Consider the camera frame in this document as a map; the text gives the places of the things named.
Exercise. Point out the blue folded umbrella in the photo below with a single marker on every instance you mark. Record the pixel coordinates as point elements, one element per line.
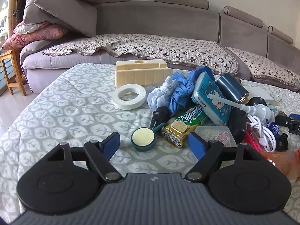
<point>176,91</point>

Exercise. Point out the black eyeglass case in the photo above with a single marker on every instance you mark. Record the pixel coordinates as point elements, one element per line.
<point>237,124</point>

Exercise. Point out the dark blue cylinder can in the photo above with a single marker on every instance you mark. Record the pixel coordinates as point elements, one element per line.
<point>232,89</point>

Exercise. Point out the white tape roll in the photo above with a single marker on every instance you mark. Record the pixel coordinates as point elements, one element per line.
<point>129,96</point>

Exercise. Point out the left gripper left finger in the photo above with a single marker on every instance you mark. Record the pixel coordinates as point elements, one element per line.
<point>97,155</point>

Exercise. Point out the pink pillow lower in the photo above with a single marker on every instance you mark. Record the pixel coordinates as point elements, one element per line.
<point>24,34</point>

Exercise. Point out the clear paper clip box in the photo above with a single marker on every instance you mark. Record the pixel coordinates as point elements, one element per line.
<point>216,133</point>

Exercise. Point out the cream wooden desk organizer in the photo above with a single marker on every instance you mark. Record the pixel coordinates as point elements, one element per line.
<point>141,72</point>

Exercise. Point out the patterned seat cover left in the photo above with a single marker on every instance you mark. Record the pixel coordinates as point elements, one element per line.
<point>173,50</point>

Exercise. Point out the gold tin box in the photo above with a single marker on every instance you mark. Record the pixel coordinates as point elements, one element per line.
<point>177,132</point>

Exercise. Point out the white flat box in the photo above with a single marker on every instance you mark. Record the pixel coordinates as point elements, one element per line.
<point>259,92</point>

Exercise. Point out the black bottle cap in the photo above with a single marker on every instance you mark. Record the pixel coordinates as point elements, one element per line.
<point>160,115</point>

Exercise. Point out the patterned seat cover middle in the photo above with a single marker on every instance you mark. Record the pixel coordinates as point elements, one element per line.
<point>265,71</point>

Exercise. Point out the grey sofa cushion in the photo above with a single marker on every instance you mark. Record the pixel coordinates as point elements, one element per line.
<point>77,15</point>

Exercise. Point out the green round compact mirror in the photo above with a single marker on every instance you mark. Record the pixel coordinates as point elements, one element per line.
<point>144,138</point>

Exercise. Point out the leaf patterned table cloth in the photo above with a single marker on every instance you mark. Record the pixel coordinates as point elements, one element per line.
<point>78,107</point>

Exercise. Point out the white spray pump bottle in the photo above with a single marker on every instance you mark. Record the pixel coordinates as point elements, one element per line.
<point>262,112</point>

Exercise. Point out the patterned seat cover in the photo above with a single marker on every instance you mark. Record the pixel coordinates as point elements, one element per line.
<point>265,71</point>
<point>173,50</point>

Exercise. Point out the green doublemint gum pack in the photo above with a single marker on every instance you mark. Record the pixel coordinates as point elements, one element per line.
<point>194,116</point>

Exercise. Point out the grey sectional sofa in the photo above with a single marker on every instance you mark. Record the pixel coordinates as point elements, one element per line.
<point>231,27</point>

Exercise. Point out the orange snack packet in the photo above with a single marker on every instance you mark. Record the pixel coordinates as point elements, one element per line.
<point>287,162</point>

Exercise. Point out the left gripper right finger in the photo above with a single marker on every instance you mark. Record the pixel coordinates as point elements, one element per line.
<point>210,155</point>

